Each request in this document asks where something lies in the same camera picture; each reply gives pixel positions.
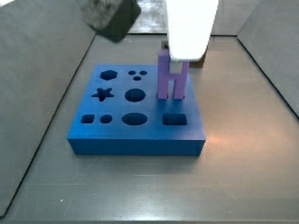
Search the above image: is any purple double-square peg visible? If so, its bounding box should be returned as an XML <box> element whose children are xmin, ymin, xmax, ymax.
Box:
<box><xmin>156</xmin><ymin>49</ymin><xmax>190</xmax><ymax>100</ymax></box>

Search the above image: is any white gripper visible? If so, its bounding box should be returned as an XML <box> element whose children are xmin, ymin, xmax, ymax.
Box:
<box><xmin>164</xmin><ymin>0</ymin><xmax>219</xmax><ymax>61</ymax></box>

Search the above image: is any blue shape-sorting block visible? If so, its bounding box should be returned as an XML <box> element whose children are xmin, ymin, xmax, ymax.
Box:
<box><xmin>68</xmin><ymin>65</ymin><xmax>206</xmax><ymax>156</ymax></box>

